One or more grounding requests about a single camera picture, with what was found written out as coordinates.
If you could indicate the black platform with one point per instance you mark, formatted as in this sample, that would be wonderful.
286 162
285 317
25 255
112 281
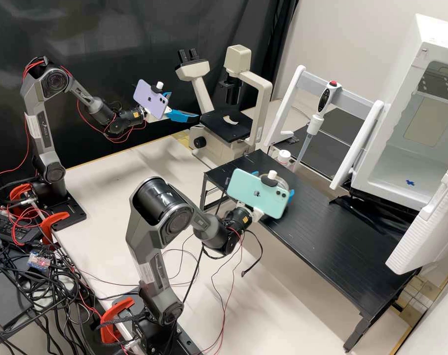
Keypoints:
327 159
350 124
338 240

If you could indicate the white incubator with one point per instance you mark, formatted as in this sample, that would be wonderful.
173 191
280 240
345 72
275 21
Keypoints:
405 74

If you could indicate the incubator door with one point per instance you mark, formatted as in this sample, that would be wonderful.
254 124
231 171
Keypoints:
424 229

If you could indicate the orange clamp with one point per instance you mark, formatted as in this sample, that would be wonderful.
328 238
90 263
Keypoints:
115 318
55 222
18 196

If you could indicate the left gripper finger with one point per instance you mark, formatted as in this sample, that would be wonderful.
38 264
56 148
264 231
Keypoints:
167 94
181 116

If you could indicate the right wrist camera phone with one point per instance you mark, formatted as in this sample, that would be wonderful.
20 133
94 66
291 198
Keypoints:
253 192

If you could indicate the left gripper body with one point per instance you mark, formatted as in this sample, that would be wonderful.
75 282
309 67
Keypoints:
167 114

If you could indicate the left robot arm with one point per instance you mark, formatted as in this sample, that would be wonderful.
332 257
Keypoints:
42 122

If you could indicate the black power adapter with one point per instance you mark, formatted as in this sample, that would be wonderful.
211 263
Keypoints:
9 229

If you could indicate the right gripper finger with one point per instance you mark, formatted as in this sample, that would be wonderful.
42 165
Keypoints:
291 196

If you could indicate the cream microscope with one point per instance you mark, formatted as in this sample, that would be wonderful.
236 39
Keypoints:
209 148

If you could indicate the pipette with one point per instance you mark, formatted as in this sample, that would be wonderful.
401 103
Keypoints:
324 100

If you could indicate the small circuit board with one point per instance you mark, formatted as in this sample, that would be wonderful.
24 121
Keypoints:
39 260

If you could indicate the white-capped bottle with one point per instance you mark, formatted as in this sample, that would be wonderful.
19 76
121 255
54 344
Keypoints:
284 154

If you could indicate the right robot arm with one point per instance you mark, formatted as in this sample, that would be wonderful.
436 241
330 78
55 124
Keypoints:
153 229

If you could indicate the left wrist camera phone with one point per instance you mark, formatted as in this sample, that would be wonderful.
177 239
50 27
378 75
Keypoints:
148 97

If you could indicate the white pipette stand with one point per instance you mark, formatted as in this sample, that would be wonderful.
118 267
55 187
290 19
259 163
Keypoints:
357 98

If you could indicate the wrist camera phone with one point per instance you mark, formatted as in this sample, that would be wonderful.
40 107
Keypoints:
148 97
253 192

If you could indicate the flat black box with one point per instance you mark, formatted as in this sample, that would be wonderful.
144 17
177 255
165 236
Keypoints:
5 299

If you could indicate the petri dish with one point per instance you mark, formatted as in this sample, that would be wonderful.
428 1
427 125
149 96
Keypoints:
282 183

